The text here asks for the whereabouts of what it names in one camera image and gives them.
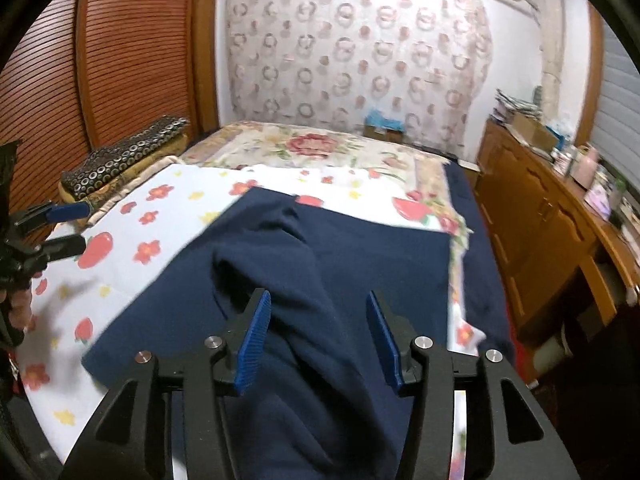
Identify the navy blue printed t-shirt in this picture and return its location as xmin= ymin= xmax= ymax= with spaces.
xmin=82 ymin=188 xmax=450 ymax=479

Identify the person's left hand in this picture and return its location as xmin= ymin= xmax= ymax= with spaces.
xmin=1 ymin=289 xmax=32 ymax=330

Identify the white strawberry print sheet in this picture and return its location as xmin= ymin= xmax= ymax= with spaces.
xmin=14 ymin=161 xmax=490 ymax=480

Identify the navy blue blanket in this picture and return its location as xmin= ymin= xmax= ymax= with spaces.
xmin=445 ymin=162 xmax=516 ymax=364

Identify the louvered wooden wardrobe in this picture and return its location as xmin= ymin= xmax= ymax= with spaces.
xmin=1 ymin=0 xmax=219 ymax=211

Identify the wooden sideboard cabinet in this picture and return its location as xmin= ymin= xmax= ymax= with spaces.
xmin=475 ymin=122 xmax=639 ymax=344

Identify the floral beige quilt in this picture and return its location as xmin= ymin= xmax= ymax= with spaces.
xmin=179 ymin=119 xmax=474 ymax=252

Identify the pink tissue pack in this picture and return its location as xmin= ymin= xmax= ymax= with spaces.
xmin=584 ymin=182 xmax=611 ymax=221

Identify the pink thermos jug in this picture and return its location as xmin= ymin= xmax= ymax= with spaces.
xmin=572 ymin=144 xmax=599 ymax=190

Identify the brown cardboard box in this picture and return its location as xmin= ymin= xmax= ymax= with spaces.
xmin=511 ymin=112 xmax=558 ymax=153

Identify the grey window roller blind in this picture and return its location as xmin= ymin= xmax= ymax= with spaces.
xmin=590 ymin=22 xmax=639 ymax=174

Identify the stack of folded papers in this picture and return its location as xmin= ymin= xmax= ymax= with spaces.
xmin=491 ymin=89 xmax=542 ymax=124

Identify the box with blue items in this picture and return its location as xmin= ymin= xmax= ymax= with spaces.
xmin=363 ymin=110 xmax=405 ymax=144

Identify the cream tied window curtain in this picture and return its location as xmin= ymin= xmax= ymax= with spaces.
xmin=537 ymin=0 xmax=565 ymax=122

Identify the black ring patterned pillow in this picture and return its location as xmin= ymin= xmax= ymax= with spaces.
xmin=58 ymin=115 xmax=191 ymax=203

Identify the circle patterned wall curtain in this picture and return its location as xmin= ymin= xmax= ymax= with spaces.
xmin=226 ymin=0 xmax=492 ymax=155

